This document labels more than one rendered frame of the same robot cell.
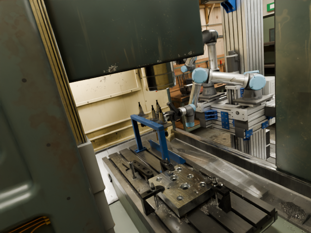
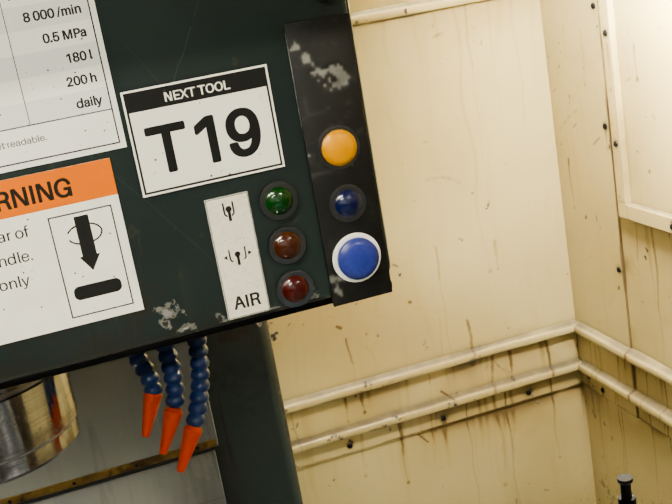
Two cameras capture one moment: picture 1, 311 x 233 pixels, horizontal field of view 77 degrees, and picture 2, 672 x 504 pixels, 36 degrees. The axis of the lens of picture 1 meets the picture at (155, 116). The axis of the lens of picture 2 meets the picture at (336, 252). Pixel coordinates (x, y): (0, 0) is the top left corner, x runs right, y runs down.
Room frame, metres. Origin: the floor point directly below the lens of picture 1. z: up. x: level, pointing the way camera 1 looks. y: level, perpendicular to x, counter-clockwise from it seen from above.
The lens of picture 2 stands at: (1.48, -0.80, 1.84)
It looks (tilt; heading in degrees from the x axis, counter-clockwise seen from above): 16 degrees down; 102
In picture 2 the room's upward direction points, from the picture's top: 10 degrees counter-clockwise
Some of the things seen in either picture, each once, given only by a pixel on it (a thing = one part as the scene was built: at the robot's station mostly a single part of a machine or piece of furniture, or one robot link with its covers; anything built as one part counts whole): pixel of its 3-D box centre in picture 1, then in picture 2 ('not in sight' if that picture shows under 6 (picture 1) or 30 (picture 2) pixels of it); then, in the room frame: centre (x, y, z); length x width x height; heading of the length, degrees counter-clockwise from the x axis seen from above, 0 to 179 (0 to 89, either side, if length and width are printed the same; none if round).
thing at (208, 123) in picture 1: (214, 118); not in sight; (2.02, -0.63, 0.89); 0.36 x 0.10 x 0.09; 117
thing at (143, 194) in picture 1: (153, 195); not in sight; (0.84, 0.09, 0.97); 0.13 x 0.03 x 0.15; 117
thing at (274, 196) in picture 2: not in sight; (278, 200); (1.30, -0.13, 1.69); 0.02 x 0.01 x 0.02; 27
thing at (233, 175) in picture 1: (207, 171); not in sight; (1.35, -0.32, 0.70); 0.90 x 0.30 x 0.16; 27
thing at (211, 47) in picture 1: (212, 56); not in sight; (2.12, -0.71, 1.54); 0.15 x 0.12 x 0.55; 132
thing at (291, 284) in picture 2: not in sight; (295, 288); (1.30, -0.13, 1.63); 0.02 x 0.01 x 0.02; 27
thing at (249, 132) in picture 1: (252, 126); not in sight; (1.61, -0.85, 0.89); 0.36 x 0.10 x 0.09; 117
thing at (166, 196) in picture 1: (180, 186); not in sight; (0.89, -0.06, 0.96); 0.29 x 0.23 x 0.05; 27
